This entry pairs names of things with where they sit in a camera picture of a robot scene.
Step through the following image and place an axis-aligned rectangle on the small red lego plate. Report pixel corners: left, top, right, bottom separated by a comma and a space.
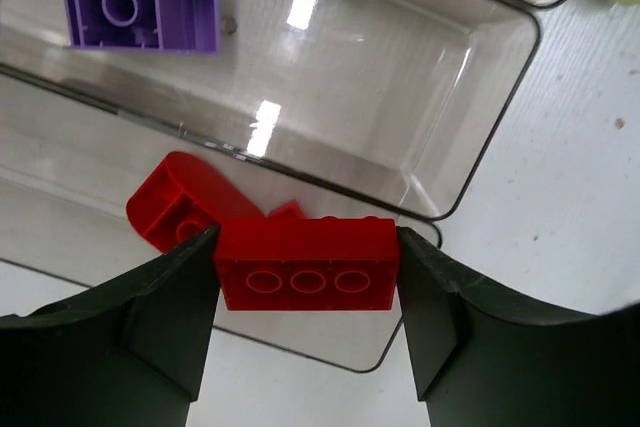
267, 200, 306, 219

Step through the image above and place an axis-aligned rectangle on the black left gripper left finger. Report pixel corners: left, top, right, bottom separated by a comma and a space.
1, 226, 220, 426

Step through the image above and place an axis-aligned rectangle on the purple curved lego brick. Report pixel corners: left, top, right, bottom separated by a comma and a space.
64, 0, 221, 54

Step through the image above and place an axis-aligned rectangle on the red large lego brick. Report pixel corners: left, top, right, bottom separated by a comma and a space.
213, 217, 400, 311

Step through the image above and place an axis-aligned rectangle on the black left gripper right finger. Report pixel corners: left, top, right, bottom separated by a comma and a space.
397, 227, 639, 426

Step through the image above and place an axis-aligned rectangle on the red curved lego brick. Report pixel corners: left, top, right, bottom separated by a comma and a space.
126, 151, 264, 253

